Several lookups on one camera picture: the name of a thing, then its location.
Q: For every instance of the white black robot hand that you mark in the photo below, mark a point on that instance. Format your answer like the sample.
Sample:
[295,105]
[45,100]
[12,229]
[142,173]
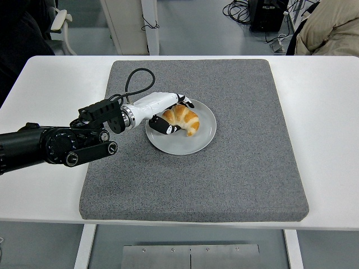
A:
[148,105]

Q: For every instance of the golden croissant bread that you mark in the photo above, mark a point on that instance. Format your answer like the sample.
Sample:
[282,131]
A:
[183,116]

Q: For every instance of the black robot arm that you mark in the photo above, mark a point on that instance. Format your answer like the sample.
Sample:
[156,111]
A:
[56,143]

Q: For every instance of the pale grey round plate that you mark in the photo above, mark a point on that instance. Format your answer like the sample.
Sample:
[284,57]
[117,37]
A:
[179,144]

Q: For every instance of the grey metal plate with screws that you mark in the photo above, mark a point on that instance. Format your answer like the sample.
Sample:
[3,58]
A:
[190,256]

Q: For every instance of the white cabinet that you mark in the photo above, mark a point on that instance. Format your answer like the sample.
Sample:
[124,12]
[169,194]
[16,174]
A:
[129,16]

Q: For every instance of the grey speckled foam mat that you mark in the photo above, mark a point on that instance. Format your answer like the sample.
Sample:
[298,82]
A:
[196,182]

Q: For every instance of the white power adapter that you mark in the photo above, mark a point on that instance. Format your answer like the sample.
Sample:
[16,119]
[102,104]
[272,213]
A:
[277,45]

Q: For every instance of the black computer case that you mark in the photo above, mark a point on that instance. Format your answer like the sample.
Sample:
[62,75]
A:
[266,16]

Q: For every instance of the black cloth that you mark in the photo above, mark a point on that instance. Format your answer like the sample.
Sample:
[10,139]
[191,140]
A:
[16,36]

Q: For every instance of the black chair under jacket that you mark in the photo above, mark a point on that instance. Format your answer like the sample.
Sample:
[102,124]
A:
[291,45]

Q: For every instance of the white table leg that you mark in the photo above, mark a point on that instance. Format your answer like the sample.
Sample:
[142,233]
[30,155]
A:
[294,249]
[84,246]

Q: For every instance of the beige padded jacket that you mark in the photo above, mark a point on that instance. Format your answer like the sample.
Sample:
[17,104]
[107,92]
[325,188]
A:
[328,30]

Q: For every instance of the white desk post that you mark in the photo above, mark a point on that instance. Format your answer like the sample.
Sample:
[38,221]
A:
[151,42]

